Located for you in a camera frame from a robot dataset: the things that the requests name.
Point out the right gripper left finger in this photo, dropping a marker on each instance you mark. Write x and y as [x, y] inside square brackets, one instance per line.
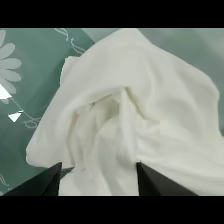
[46, 183]

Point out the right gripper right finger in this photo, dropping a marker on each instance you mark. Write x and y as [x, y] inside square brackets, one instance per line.
[153, 185]

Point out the white T-shirt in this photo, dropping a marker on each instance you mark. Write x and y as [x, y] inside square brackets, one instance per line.
[156, 100]

